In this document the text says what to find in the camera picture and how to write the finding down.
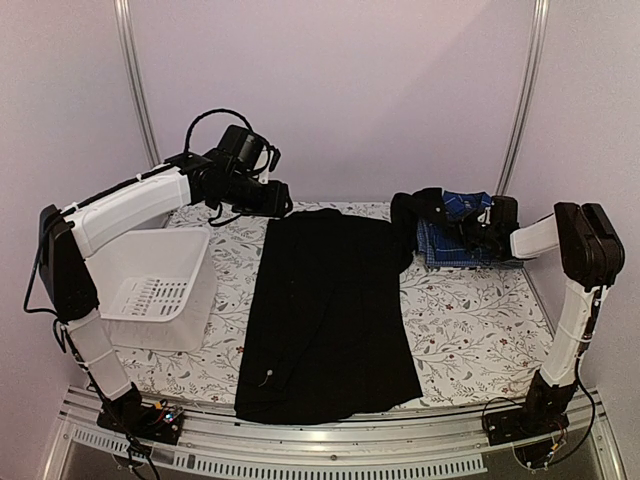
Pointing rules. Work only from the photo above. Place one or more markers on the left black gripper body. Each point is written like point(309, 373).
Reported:
point(262, 205)

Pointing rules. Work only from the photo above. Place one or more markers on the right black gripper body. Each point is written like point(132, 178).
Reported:
point(474, 235)

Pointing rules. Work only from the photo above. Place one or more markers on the black long sleeve shirt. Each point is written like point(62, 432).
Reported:
point(325, 337)

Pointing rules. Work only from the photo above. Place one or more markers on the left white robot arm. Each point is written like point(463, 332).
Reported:
point(69, 236)

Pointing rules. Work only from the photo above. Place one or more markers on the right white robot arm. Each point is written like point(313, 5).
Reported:
point(592, 255)

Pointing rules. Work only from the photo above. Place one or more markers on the blue checked folded shirt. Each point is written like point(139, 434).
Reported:
point(441, 251)

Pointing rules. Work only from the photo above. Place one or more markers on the blue plaid folded shirt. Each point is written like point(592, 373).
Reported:
point(460, 205)

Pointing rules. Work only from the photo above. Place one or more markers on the floral patterned table cloth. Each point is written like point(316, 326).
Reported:
point(474, 333)

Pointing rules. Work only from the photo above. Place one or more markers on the white plastic basket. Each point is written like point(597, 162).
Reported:
point(156, 288)

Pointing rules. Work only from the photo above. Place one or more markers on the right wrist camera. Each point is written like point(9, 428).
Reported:
point(501, 217)

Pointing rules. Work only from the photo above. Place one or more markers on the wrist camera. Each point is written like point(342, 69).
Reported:
point(501, 217)
point(252, 156)

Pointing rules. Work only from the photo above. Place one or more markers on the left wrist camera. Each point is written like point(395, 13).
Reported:
point(252, 156)

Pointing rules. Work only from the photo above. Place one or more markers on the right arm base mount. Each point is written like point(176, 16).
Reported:
point(505, 421)

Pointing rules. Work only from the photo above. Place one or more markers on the aluminium front rail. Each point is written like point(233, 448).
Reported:
point(408, 443)

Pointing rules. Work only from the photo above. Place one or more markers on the right aluminium frame post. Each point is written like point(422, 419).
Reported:
point(526, 94)

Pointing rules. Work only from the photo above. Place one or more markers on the aluminium frame post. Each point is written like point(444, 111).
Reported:
point(124, 24)
point(526, 94)

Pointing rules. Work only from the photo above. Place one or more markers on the left aluminium frame post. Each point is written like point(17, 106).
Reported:
point(124, 24)

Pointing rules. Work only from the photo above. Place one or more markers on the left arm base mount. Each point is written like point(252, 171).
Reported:
point(158, 422)

